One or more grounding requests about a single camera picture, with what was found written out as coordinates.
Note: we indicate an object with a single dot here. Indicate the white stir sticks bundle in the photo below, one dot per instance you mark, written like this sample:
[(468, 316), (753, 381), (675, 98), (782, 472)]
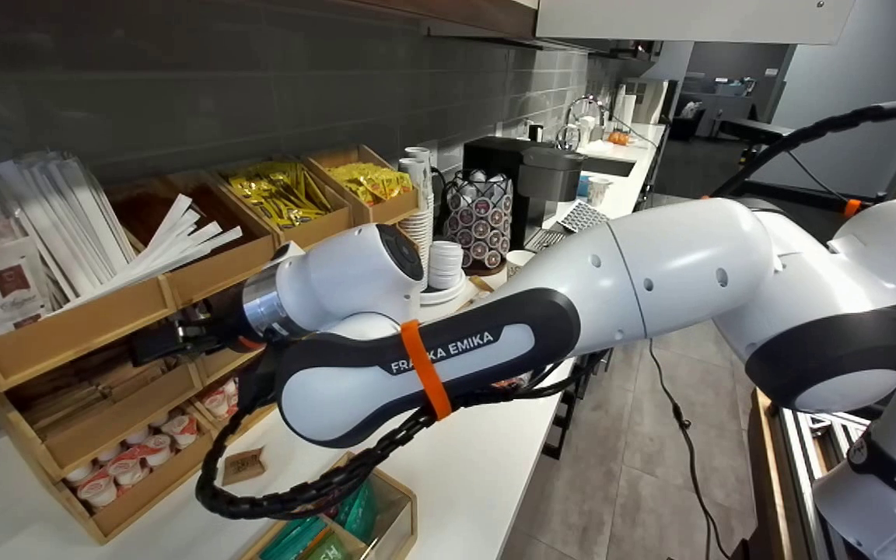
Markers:
[(88, 251)]

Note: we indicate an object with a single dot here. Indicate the wire coffee pod carousel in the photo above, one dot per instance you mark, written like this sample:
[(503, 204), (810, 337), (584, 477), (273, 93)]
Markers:
[(480, 214)]

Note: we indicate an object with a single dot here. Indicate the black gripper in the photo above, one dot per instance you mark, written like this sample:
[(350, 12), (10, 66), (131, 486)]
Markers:
[(186, 334)]

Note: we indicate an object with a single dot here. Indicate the white cup lids stack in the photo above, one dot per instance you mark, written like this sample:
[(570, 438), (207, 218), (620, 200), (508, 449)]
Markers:
[(446, 267)]

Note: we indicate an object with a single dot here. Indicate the tiered wooden condiment organizer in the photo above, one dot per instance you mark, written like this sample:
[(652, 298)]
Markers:
[(109, 438)]

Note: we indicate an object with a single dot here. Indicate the wooden tea bag box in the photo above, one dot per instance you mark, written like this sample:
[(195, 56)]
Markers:
[(378, 520)]

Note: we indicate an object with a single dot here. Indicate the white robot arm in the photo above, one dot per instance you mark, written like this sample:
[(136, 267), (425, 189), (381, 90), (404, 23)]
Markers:
[(350, 370)]

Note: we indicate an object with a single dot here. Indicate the brown sachet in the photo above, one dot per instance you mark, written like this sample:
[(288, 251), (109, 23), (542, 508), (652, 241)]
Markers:
[(248, 465)]

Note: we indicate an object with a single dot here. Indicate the black coffee machine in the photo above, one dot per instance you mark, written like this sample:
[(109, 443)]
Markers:
[(540, 177)]

